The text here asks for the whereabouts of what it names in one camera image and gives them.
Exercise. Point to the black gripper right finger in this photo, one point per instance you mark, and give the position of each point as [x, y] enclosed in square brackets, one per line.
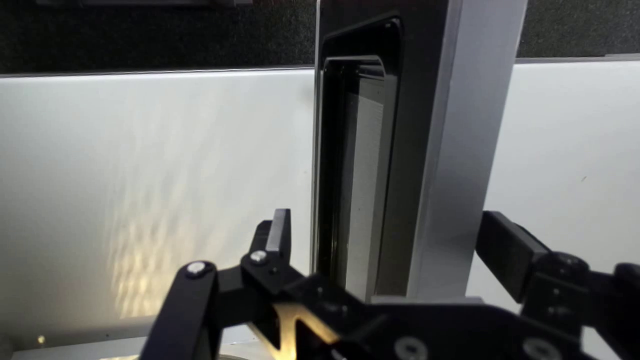
[572, 300]

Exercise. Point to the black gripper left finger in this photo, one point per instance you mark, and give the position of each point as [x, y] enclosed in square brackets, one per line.
[292, 306]

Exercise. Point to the black microwave door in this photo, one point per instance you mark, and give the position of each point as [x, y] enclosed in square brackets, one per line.
[461, 147]

